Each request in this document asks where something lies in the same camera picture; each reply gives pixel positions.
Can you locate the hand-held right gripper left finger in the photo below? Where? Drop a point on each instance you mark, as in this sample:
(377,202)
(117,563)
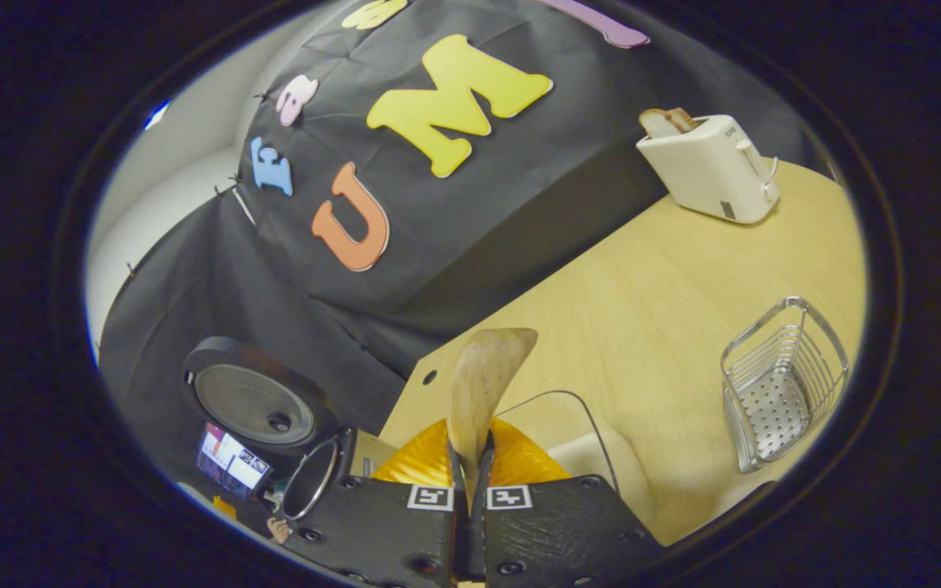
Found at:
(389,531)

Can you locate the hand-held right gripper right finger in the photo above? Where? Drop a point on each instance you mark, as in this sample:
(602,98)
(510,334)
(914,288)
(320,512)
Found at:
(560,531)

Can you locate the wooden spoon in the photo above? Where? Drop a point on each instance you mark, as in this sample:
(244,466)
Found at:
(483,384)

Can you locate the dark grey rice cooker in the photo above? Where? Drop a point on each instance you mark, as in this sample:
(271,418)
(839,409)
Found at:
(250,400)

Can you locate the computer monitor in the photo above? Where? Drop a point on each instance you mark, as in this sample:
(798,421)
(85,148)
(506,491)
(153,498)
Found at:
(229,461)

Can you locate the black backdrop cloth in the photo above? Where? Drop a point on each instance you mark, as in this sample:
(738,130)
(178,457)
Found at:
(519,188)

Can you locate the white toaster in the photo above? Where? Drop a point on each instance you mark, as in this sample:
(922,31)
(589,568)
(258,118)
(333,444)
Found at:
(707,171)

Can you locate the toast bread slice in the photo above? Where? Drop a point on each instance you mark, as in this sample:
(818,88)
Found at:
(666,122)

